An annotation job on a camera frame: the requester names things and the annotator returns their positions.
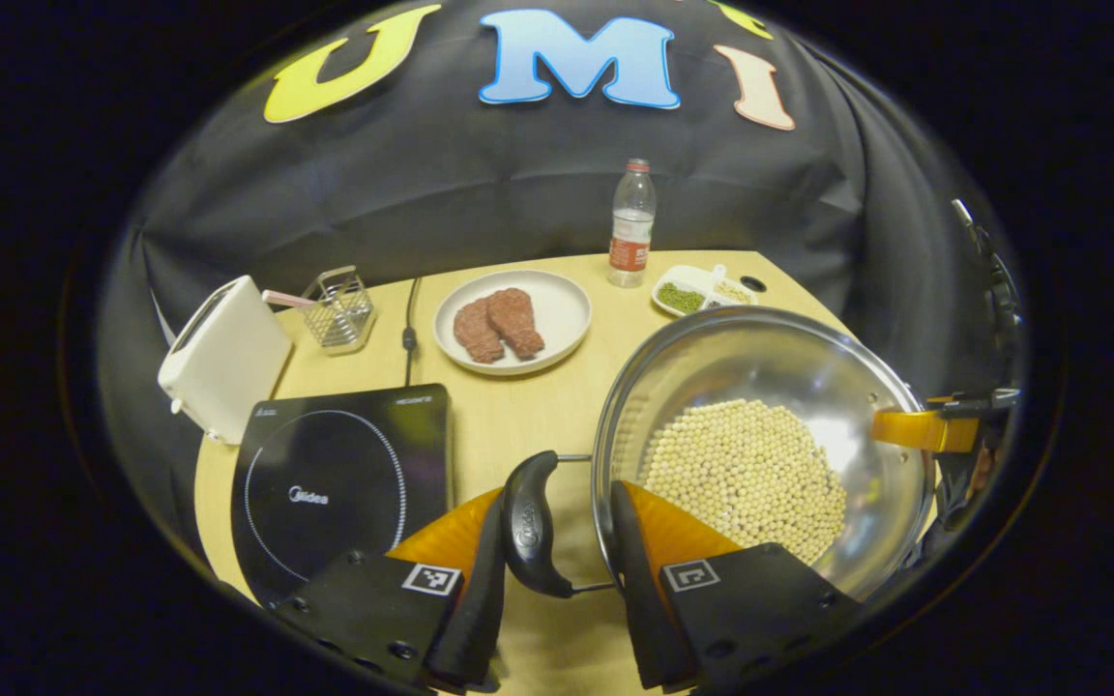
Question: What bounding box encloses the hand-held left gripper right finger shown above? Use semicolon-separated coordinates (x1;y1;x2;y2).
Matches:
610;480;863;692

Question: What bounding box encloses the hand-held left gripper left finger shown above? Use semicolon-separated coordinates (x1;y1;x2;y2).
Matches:
272;483;510;695

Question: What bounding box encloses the stainless steel pot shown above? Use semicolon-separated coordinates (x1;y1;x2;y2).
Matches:
502;306;937;602

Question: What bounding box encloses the black induction cooktop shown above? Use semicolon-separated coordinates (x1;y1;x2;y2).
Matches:
230;384;452;610

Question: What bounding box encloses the pile of soybeans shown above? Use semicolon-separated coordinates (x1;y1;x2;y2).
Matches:
639;398;848;566

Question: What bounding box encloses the white divided bean dish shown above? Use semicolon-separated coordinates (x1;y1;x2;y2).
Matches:
652;263;759;318

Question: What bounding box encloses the round white plate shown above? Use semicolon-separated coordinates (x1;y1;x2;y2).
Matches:
432;269;593;376

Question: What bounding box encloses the clear plastic water bottle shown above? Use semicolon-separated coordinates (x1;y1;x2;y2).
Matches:
607;159;658;289

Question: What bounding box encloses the white toaster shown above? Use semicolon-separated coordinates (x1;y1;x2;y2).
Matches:
158;275;294;446

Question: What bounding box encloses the black backdrop cloth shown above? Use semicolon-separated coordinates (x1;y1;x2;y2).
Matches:
98;0;1012;504

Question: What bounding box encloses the black power cable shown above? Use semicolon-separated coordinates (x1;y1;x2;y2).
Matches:
400;277;423;388

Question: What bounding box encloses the small wire basket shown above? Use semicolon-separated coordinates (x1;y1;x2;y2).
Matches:
303;266;377;356

